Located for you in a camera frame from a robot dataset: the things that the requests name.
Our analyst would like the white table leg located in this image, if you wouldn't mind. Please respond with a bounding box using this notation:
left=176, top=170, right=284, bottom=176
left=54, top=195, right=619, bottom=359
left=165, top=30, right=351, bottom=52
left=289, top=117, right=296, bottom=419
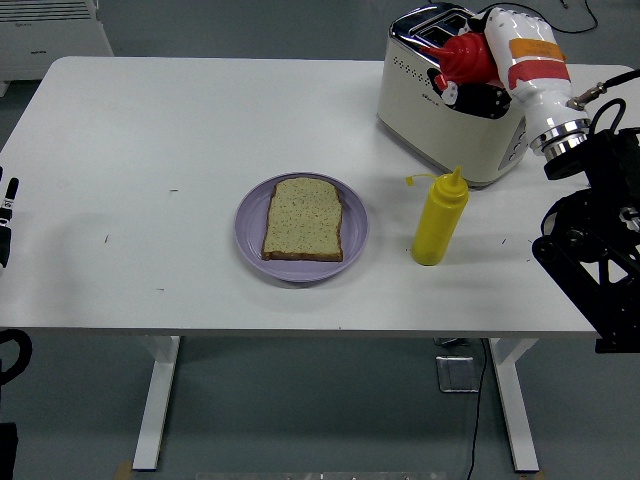
left=131, top=335, right=181, bottom=472
left=488, top=337, right=540, bottom=474

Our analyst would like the yellow squeeze bottle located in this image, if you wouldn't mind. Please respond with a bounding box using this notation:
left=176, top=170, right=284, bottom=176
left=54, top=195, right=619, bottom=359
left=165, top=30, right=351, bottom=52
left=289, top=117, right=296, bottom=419
left=404, top=165, right=470, bottom=267

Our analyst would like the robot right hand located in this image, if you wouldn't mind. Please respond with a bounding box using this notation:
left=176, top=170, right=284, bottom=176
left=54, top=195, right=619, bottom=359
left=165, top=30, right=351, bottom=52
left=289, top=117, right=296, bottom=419
left=427, top=6, right=590, bottom=139

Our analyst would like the silver floor socket box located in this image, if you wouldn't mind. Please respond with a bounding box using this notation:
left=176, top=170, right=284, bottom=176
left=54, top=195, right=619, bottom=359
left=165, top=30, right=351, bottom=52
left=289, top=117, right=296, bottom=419
left=435, top=354, right=482, bottom=394

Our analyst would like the black cable on floor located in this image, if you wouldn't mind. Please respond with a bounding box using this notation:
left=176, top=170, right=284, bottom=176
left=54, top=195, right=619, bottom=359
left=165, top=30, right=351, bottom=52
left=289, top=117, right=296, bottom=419
left=474, top=0, right=599, bottom=34

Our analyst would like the slice of bread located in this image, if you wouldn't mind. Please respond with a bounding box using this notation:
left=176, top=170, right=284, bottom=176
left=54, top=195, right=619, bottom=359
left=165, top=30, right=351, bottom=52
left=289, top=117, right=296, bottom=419
left=260, top=177, right=345, bottom=263

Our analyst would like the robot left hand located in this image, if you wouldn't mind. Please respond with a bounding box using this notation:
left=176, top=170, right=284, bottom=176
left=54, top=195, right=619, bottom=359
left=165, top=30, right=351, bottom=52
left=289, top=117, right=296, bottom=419
left=0, top=167, right=20, bottom=279

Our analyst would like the red squeeze bottle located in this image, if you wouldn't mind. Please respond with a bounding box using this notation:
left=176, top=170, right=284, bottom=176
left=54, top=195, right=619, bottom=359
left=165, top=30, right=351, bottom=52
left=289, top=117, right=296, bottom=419
left=421, top=30, right=499, bottom=86

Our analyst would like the thin black hanging cable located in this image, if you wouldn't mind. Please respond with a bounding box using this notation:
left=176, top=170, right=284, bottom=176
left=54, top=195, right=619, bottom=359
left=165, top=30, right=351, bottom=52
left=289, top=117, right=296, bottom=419
left=465, top=338, right=489, bottom=480

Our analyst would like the purple round plate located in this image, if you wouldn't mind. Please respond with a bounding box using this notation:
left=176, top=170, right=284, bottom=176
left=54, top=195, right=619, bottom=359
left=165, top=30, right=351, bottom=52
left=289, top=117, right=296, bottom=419
left=233, top=172, right=370, bottom=284

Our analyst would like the white floor appliance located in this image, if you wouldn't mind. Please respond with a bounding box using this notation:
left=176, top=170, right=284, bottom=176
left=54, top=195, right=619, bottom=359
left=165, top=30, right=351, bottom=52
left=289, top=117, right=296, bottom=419
left=0, top=0, right=115, bottom=96

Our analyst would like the cream and chrome toaster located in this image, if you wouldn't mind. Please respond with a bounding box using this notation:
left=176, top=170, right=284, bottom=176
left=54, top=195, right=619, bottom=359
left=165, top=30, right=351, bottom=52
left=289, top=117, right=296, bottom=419
left=375, top=2, right=532, bottom=190

